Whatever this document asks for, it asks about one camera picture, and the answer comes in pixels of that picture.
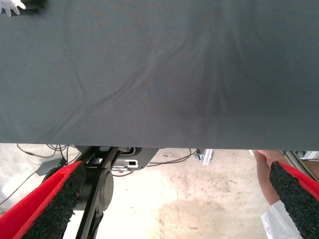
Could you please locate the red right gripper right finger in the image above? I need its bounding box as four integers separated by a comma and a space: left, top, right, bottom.
268, 160, 319, 239

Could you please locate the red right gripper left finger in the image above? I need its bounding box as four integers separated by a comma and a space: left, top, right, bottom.
0, 160, 87, 239

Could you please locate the person forearm white sleeve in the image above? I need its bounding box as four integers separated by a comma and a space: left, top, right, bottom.
253, 150, 304, 239

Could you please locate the small steel planetary gear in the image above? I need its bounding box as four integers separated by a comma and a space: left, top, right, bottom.
0, 0, 27, 17

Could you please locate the grey box with green light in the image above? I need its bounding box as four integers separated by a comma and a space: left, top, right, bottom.
37, 159, 68, 176

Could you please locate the short aluminium profile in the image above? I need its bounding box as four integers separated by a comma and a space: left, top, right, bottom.
196, 148, 215, 167

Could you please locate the grey electronics housing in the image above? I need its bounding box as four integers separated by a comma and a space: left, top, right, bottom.
111, 146, 158, 175

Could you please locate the dark grey table cloth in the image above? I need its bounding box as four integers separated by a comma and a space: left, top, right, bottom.
0, 0, 319, 151

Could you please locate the thin black floor cable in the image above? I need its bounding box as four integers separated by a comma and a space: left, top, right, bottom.
48, 144, 70, 166
16, 143, 58, 158
0, 171, 38, 206
147, 148, 199, 167

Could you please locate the aluminium frame leg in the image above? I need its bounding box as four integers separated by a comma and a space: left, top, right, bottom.
281, 150, 319, 182

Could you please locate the black frame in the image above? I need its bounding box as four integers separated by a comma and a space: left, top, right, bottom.
41, 146, 120, 239

